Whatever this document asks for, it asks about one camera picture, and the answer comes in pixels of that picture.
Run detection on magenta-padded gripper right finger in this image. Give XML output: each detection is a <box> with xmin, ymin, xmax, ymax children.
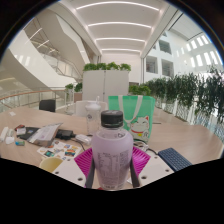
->
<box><xmin>129</xmin><ymin>146</ymin><xmax>175</xmax><ymax>188</ymax></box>

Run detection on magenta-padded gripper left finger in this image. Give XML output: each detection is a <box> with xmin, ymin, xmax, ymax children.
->
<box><xmin>52</xmin><ymin>147</ymin><xmax>95</xmax><ymax>189</ymax></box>

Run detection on pale purple bottle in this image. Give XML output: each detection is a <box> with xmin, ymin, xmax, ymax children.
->
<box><xmin>90</xmin><ymin>109</ymin><xmax>134</xmax><ymax>191</ymax></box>

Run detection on dark blue keyboard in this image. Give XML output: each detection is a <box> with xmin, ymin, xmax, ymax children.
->
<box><xmin>157</xmin><ymin>147</ymin><xmax>193</xmax><ymax>173</ymax></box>

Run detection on colourful sticker sheet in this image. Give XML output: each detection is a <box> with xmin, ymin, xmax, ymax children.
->
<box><xmin>37</xmin><ymin>139</ymin><xmax>83</xmax><ymax>160</ymax></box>

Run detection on small white adapter block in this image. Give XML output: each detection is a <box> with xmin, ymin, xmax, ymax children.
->
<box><xmin>74</xmin><ymin>133</ymin><xmax>93</xmax><ymax>146</ymax></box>

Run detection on black power adapter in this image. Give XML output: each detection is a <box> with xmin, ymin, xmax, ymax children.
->
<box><xmin>54</xmin><ymin>128</ymin><xmax>76</xmax><ymax>141</ymax></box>

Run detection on open booklet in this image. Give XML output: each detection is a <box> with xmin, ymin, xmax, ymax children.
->
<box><xmin>26</xmin><ymin>122</ymin><xmax>64</xmax><ymax>148</ymax></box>

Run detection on black wallet with white card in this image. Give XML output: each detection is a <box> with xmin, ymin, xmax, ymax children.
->
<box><xmin>16</xmin><ymin>126</ymin><xmax>40</xmax><ymax>141</ymax></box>

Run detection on clear tumbler with lid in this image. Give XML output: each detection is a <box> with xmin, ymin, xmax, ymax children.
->
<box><xmin>84</xmin><ymin>96</ymin><xmax>102</xmax><ymax>136</ymax></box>

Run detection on white chair with rounded back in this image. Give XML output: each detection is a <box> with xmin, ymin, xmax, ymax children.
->
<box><xmin>74</xmin><ymin>100</ymin><xmax>109</xmax><ymax>118</ymax></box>

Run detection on white computer mouse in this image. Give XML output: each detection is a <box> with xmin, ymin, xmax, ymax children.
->
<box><xmin>4</xmin><ymin>135</ymin><xmax>16</xmax><ymax>145</ymax></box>

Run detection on black chair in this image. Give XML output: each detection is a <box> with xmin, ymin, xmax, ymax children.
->
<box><xmin>38</xmin><ymin>98</ymin><xmax>57</xmax><ymax>113</ymax></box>

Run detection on green tote bag, cat print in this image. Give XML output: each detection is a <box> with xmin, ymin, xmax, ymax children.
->
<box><xmin>107</xmin><ymin>95</ymin><xmax>157</xmax><ymax>144</ymax></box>

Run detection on white power strip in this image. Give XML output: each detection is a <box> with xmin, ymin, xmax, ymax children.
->
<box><xmin>0</xmin><ymin>125</ymin><xmax>10</xmax><ymax>142</ymax></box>

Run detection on brown planter with bushy plants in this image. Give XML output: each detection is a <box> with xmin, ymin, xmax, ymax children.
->
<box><xmin>128</xmin><ymin>83</ymin><xmax>153</xmax><ymax>97</ymax></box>

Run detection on brown planter with two plants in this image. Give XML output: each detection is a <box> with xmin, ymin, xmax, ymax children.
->
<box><xmin>64</xmin><ymin>82</ymin><xmax>84</xmax><ymax>103</ymax></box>

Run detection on long row of green plants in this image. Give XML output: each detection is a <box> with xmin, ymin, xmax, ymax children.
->
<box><xmin>144</xmin><ymin>66</ymin><xmax>224</xmax><ymax>124</ymax></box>

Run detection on white cabinet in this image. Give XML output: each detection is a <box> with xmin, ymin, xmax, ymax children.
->
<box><xmin>81</xmin><ymin>69</ymin><xmax>130</xmax><ymax>103</ymax></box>

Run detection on green plants atop cabinet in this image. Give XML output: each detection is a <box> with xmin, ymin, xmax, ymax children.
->
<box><xmin>82</xmin><ymin>61</ymin><xmax>132</xmax><ymax>72</ymax></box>

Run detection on black looped cable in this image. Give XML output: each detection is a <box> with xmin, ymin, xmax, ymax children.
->
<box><xmin>133</xmin><ymin>139</ymin><xmax>158</xmax><ymax>156</ymax></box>

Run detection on black cable with plug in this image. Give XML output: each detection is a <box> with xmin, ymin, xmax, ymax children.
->
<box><xmin>71</xmin><ymin>138</ymin><xmax>88</xmax><ymax>153</ymax></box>

